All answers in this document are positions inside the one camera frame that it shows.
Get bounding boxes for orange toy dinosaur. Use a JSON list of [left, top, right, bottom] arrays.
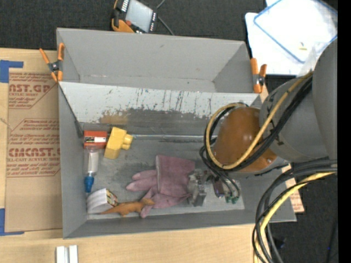
[[99, 198, 156, 217]]

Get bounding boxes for brown cardboard board, red print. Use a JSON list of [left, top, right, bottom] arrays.
[[0, 47, 305, 237]]

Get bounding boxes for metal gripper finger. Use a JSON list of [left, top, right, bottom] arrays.
[[188, 169, 206, 187], [188, 185, 207, 207]]

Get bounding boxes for red small box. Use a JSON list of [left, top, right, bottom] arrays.
[[83, 130, 108, 150]]

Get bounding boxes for grey metal bin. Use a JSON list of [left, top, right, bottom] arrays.
[[56, 27, 297, 239]]

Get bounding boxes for yellow toy block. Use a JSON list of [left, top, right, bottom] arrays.
[[104, 127, 134, 160]]

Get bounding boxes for clear bottle with blue cap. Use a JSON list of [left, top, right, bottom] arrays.
[[83, 146, 101, 193]]

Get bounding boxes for pink rubber glove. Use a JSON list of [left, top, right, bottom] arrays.
[[126, 154, 196, 219]]

